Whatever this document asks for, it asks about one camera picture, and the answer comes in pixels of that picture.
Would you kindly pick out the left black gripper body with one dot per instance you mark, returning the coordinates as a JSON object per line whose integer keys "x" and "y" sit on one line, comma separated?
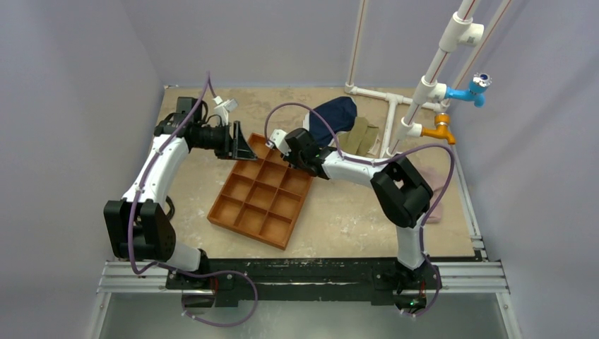
{"x": 217, "y": 140}

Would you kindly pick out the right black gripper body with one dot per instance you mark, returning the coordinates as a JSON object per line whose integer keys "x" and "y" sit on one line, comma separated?
{"x": 296, "y": 158}

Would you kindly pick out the orange compartment tray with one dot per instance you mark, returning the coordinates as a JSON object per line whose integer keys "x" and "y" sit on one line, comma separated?
{"x": 262, "y": 199}

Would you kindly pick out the navy blue underwear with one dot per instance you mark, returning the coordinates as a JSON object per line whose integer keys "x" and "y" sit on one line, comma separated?
{"x": 339, "y": 113}

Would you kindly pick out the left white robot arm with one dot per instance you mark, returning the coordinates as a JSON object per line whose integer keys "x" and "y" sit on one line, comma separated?
{"x": 137, "y": 224}

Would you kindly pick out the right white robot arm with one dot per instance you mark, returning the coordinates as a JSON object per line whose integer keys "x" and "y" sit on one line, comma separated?
{"x": 402, "y": 192}

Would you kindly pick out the olive green underwear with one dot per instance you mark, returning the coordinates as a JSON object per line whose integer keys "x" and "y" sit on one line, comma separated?
{"x": 362, "y": 139}

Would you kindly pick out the orange plastic faucet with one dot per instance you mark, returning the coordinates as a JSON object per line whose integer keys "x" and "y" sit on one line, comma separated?
{"x": 441, "y": 129}

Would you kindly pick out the blue plastic faucet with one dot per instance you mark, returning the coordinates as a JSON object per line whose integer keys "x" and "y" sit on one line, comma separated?
{"x": 475, "y": 92}

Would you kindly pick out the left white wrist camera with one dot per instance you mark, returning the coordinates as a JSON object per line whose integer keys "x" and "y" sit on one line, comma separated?
{"x": 223, "y": 108}

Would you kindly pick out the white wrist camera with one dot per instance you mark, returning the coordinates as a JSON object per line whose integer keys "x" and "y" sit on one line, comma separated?
{"x": 223, "y": 108}
{"x": 277, "y": 141}

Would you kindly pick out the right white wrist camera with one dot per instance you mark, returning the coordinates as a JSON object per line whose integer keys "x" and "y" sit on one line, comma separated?
{"x": 277, "y": 141}

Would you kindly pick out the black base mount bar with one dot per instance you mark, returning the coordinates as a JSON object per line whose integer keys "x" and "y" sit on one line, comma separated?
{"x": 380, "y": 281}

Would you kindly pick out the white PVC pipe frame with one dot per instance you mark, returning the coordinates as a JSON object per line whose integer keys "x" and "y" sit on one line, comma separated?
{"x": 408, "y": 55}

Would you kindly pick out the aluminium rail frame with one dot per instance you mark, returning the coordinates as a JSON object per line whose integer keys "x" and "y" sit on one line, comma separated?
{"x": 458, "y": 275}

